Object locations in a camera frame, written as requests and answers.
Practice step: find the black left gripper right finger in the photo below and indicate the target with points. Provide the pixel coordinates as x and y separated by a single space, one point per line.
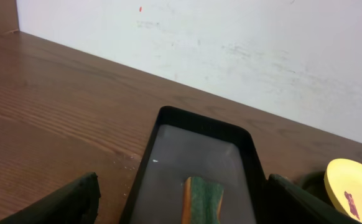
289 203

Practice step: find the black rectangular tray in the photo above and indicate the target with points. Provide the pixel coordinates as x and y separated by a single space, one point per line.
184 144

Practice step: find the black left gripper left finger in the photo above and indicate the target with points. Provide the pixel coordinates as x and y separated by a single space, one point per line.
74 203

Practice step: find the yellow plate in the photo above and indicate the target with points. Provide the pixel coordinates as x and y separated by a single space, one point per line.
343 183

